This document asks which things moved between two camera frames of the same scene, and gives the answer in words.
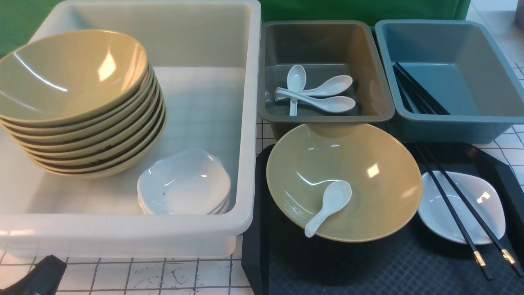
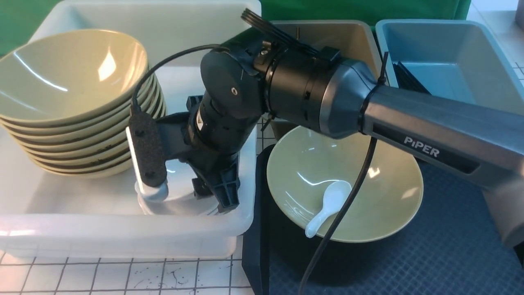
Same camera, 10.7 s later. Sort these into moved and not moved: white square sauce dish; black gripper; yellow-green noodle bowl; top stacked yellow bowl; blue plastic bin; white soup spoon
Moved: white square sauce dish; black gripper
Not moved: blue plastic bin; yellow-green noodle bowl; white soup spoon; top stacked yellow bowl
